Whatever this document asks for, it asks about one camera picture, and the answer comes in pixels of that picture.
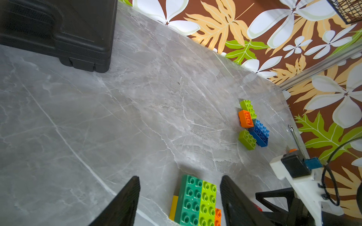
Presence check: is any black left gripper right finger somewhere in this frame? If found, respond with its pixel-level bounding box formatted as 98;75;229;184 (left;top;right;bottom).
220;175;269;226

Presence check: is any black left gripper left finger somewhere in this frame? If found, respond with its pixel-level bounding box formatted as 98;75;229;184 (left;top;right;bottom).
90;176;140;226

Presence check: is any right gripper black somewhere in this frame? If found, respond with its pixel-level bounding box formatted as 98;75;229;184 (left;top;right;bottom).
255;156;344;226

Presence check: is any lime green long lego brick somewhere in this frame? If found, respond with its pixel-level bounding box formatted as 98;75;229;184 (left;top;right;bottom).
199;181;217;226

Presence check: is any dark green lego brick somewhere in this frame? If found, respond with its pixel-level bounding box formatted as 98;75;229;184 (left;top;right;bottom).
174;175;203;226

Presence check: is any yellow lego brick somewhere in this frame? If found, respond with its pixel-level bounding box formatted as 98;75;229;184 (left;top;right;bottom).
169;195;178;221

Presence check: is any dark blue upturned lego brick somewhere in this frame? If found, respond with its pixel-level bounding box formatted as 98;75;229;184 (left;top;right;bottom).
248;119;270;147

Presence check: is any lime green lego brick front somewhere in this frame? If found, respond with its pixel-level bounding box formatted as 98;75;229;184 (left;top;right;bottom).
238;130;256;150

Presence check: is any orange upturned lego brick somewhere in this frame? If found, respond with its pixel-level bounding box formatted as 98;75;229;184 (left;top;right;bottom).
239;110;254;128

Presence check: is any silver combination wrench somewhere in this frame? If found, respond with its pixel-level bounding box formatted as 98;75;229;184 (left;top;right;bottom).
288;125;308;157

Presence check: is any black plastic tool case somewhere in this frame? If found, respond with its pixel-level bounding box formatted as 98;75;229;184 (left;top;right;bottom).
1;0;118;73

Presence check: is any aluminium frame post right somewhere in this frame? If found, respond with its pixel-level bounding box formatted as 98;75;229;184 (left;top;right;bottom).
279;41;362;90

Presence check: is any black wire basket centre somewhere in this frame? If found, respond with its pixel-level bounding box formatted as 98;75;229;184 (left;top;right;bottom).
327;0;362;24

